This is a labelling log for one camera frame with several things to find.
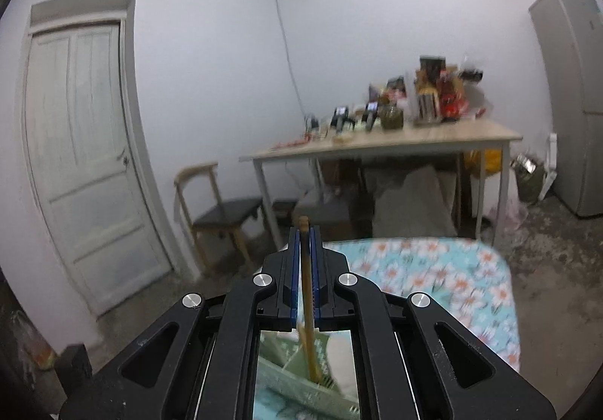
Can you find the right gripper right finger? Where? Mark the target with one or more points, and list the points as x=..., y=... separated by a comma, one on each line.
x=316, y=254

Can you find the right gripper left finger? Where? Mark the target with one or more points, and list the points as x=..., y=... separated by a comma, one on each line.
x=294, y=278

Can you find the bamboo chopstick angled apart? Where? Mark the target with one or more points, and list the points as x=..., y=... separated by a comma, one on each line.
x=307, y=329

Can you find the white plastic rice paddle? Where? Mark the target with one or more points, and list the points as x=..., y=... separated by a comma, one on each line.
x=340, y=358

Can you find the wooden chair black seat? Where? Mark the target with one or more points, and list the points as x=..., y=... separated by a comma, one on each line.
x=226, y=217

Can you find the green perforated utensil holder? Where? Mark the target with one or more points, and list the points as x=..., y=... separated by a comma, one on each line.
x=284, y=389

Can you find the floral turquoise tablecloth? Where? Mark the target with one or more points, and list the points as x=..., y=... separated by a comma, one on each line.
x=467, y=278

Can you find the wooden top metal table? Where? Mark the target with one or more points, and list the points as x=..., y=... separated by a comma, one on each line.
x=446, y=138

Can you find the clutter of items on table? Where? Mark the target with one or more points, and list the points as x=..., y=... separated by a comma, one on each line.
x=439, y=96

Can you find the yellow plastic bag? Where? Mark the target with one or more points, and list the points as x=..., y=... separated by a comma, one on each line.
x=489, y=161

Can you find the pink plastic bag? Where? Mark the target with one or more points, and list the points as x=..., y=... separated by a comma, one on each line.
x=515, y=215

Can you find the green bag with items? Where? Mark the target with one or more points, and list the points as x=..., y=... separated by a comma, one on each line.
x=530, y=174

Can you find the white panel door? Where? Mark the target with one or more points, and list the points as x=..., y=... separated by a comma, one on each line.
x=87, y=152

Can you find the grey refrigerator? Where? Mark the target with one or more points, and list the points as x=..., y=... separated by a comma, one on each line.
x=570, y=37

